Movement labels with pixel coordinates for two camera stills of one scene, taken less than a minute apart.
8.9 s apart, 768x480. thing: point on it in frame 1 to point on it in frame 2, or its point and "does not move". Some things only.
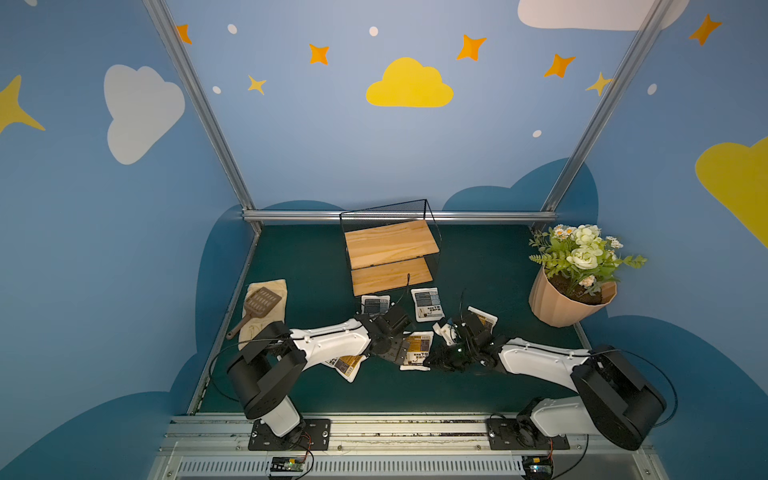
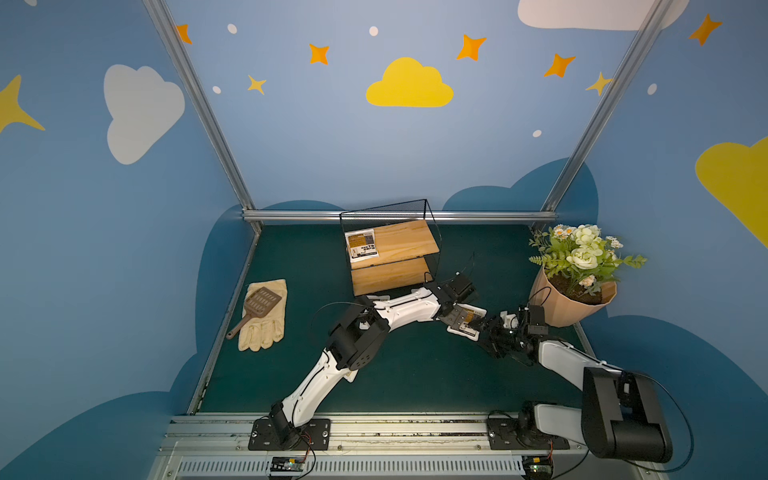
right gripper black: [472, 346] to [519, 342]
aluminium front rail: [380, 449] does not move
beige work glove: [254, 327] does not move
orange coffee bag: [419, 343] to [361, 245]
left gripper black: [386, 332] to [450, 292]
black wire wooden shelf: [390, 246] does not move
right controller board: [537, 467] does not move
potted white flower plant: [579, 273] does not move
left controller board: [287, 464] does not move
